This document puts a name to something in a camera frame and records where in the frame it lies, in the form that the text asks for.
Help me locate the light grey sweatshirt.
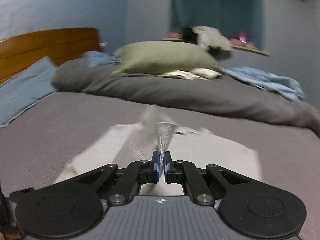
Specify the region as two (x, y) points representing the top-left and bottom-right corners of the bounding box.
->
(55, 104), (263, 197)

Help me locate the beige clothes pile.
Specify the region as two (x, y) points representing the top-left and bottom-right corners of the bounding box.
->
(182, 25), (232, 53)

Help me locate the cream yellow garment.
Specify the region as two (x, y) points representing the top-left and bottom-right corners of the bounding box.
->
(159, 68), (222, 80)

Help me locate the grey bed sheet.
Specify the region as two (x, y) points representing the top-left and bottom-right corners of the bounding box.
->
(1, 93), (319, 239)

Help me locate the dark grey duvet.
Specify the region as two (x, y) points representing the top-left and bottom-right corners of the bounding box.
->
(52, 59), (319, 135)

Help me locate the olive green pillow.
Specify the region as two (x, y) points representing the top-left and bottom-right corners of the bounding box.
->
(112, 41), (220, 75)

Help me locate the light blue garment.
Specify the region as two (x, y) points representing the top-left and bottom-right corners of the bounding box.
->
(221, 67), (306, 101)

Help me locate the blue pillow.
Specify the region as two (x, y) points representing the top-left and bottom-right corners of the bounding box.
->
(1, 56), (57, 128)

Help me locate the wooden window sill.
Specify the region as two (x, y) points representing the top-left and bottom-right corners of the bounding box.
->
(161, 37), (269, 56)

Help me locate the pink object on sill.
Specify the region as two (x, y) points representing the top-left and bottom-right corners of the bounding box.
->
(230, 30), (255, 48)

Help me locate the wooden headboard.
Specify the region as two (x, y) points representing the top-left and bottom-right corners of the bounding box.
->
(0, 28), (100, 83)

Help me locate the teal curtain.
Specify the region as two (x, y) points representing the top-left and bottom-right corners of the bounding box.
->
(170, 0), (264, 49)

